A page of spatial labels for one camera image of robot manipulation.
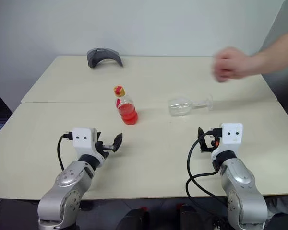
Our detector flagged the grey curved plastic piece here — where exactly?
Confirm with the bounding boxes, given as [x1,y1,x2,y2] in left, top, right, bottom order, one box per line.
[86,47,124,69]

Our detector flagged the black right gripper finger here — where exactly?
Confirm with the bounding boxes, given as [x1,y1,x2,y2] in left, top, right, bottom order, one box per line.
[198,127,205,146]

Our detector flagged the bottle with red liquid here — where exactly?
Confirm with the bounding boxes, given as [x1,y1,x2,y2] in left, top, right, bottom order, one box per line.
[115,92,139,125]

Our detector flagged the person's bare hand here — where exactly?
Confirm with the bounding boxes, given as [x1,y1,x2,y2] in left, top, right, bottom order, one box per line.
[212,46,250,84]

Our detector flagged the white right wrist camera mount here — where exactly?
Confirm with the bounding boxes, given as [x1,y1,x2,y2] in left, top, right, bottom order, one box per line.
[211,123,243,160]

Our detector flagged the clear wine glass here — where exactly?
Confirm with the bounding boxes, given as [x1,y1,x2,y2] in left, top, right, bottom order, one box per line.
[168,94,214,117]

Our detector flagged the dark rounded shape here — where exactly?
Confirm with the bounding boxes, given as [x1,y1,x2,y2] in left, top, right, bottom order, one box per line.
[177,203,207,230]
[116,207,151,230]

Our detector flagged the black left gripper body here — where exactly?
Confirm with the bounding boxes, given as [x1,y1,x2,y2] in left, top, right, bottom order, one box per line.
[96,141,114,158]

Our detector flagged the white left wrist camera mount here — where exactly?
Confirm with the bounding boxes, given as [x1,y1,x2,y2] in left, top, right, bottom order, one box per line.
[72,127,106,166]

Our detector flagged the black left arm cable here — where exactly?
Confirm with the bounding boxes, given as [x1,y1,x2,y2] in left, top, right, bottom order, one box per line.
[57,132,74,171]

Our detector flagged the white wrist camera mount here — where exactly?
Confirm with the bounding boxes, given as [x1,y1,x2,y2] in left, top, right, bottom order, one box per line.
[72,127,106,166]
[211,123,243,160]

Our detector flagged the grey partition panel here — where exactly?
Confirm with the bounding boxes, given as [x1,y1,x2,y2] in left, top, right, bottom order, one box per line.
[261,14,288,119]

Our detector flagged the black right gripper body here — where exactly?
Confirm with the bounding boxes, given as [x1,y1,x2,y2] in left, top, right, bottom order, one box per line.
[201,136,218,153]

